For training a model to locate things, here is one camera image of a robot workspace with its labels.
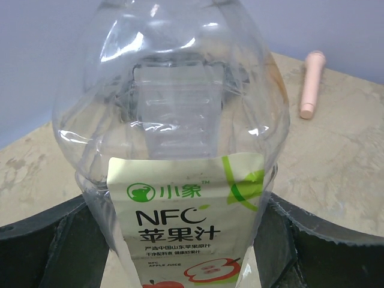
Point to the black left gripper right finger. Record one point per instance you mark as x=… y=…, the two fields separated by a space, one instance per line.
x=295 y=248

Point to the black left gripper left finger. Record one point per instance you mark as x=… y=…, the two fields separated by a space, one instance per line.
x=59 y=247

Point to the clear square plastic bottle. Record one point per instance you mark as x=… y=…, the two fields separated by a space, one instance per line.
x=173 y=115

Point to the pink wooden pin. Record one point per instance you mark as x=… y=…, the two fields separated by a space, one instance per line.
x=314 y=64

